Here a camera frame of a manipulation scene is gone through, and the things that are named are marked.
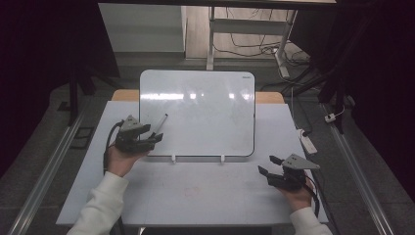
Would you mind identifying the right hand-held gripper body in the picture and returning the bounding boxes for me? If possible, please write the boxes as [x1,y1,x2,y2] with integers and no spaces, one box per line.
[266,153,321,192]

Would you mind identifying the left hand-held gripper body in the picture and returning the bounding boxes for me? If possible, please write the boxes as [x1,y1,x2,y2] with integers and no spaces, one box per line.
[114,114,155,155]

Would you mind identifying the white whiteboard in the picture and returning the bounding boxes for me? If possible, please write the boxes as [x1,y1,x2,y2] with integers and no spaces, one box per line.
[138,69,256,158]

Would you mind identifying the person's right hand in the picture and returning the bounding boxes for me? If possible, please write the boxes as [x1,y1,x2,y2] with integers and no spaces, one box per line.
[278,176,316,213]

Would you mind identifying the person's left hand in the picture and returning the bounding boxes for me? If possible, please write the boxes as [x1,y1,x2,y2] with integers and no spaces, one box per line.
[105,142,149,178]

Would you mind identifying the white power strip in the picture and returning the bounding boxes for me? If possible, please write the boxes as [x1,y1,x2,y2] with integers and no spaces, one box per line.
[296,128,318,156]

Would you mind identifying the wooden table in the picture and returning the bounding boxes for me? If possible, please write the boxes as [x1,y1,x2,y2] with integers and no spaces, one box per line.
[111,89,286,105]

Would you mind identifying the black metal stand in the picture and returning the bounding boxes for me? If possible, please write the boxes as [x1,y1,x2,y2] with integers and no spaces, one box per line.
[57,63,122,127]
[283,16,377,135]

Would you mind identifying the white cabinet panel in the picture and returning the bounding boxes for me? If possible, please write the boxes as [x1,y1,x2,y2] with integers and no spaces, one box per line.
[98,3,187,54]

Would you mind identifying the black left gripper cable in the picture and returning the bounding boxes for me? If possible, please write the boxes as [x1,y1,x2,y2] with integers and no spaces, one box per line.
[102,119,127,235]

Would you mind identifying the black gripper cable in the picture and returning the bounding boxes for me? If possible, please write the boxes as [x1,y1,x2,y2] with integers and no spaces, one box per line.
[304,173,322,218]
[102,119,127,235]

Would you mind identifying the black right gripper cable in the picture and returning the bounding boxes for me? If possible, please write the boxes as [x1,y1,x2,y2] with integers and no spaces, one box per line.
[304,173,322,218]

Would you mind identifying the aluminium rail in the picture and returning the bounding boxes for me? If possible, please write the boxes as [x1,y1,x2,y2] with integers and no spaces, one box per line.
[320,102,396,235]
[7,97,93,235]

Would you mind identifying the black floor cables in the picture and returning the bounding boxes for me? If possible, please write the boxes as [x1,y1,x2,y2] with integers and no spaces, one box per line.
[213,7,311,67]

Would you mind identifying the white desk frame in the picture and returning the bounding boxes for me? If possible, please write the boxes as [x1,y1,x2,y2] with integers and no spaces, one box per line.
[206,6,299,79]

